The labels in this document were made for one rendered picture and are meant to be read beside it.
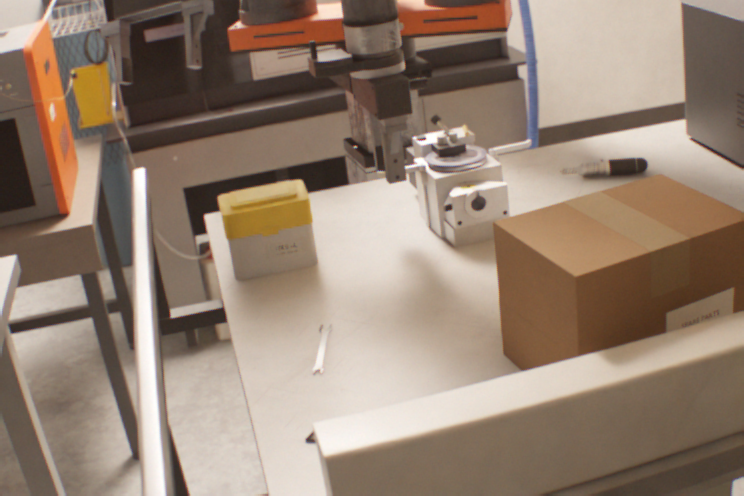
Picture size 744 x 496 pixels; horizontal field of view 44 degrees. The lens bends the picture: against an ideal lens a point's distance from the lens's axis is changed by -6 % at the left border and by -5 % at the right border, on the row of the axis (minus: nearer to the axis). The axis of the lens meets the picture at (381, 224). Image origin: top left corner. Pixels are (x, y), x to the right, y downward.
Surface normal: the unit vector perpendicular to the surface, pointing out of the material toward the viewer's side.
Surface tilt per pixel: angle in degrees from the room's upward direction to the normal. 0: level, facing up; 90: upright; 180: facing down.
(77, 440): 0
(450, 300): 0
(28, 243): 90
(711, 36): 90
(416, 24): 90
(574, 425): 90
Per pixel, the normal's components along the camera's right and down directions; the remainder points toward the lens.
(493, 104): 0.24, 0.34
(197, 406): -0.12, -0.92
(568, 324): -0.92, 0.25
